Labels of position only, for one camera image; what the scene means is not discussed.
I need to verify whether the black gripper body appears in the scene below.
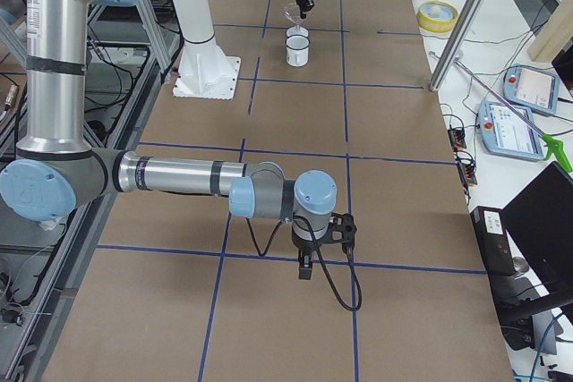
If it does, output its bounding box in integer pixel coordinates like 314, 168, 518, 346
291, 233, 321, 261

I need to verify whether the clear plastic funnel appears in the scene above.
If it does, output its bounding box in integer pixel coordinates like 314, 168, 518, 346
284, 3, 304, 27

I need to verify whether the white cup lid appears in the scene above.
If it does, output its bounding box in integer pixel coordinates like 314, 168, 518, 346
286, 25, 309, 37

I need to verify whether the white enamel cup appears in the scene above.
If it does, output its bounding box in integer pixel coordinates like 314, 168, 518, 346
286, 34, 310, 67

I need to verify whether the yellow tape roll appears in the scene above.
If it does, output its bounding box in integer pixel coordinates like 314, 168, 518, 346
416, 0, 458, 33

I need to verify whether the black computer box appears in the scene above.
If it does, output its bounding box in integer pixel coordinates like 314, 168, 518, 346
471, 206, 516, 276

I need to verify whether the orange black connector board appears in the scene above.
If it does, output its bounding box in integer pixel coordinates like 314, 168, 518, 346
448, 127, 466, 149

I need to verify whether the near teach pendant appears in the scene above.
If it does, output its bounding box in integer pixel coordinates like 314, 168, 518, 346
478, 100, 544, 161

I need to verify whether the teach pendant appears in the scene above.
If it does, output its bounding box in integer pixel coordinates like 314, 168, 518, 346
503, 64, 560, 115
478, 100, 544, 161

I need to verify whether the black monitor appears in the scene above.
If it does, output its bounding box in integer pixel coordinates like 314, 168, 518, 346
501, 162, 572, 292

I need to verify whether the far teach pendant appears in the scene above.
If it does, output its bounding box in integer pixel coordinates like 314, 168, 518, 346
503, 64, 560, 115

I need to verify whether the wooden beam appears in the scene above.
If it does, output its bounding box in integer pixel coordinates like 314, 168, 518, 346
527, 0, 573, 63

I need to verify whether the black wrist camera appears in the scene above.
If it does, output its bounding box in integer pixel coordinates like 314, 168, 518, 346
328, 213, 357, 255

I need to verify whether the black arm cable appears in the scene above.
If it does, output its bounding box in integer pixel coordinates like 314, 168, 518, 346
244, 215, 363, 310

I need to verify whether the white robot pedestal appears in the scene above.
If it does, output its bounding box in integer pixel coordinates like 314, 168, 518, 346
172, 0, 241, 100

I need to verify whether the aluminium frame post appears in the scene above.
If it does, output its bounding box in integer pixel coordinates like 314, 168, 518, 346
429, 0, 483, 91

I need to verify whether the green handled grabber stick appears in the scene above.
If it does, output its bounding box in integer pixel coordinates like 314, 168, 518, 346
453, 56, 572, 174

